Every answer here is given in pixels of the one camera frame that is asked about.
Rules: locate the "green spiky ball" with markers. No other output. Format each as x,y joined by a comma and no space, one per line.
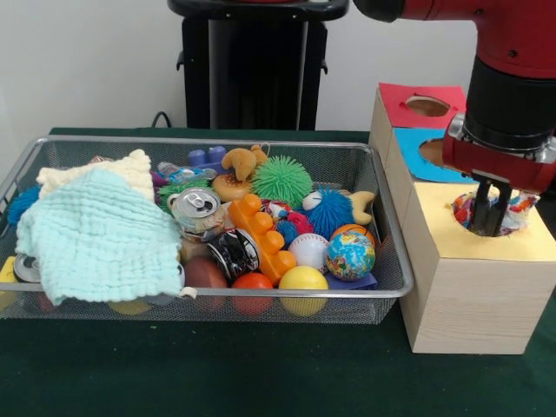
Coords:
282,176

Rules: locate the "crushed black drink can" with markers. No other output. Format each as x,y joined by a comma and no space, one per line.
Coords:
234,254

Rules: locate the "brown plush toy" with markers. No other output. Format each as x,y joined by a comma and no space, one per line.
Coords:
243,160

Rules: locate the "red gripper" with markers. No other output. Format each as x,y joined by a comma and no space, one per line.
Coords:
495,167

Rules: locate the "cream waffle cloth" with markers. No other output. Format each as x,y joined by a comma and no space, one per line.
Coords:
126,167

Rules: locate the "white baseball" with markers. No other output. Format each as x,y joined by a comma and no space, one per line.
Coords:
308,249

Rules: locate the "mint green waffle cloth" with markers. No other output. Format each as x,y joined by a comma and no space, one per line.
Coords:
100,234

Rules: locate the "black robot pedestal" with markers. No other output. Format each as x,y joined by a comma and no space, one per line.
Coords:
256,65

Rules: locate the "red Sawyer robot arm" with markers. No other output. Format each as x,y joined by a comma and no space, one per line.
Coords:
512,87

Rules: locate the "green label drink can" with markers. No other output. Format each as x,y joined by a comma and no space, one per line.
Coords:
200,208

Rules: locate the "colourful spotted cloth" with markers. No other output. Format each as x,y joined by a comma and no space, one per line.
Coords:
462,208

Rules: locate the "dark green tablecloth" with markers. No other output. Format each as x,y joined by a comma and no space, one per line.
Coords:
217,369

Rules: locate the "globe print ball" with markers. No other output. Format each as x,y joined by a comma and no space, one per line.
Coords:
349,256

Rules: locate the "yellow ball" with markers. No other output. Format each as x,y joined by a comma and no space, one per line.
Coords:
303,280

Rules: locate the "orange plastic brick block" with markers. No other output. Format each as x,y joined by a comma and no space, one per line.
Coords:
260,234

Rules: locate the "wooden box with three holes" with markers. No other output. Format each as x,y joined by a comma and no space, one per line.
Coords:
469,313

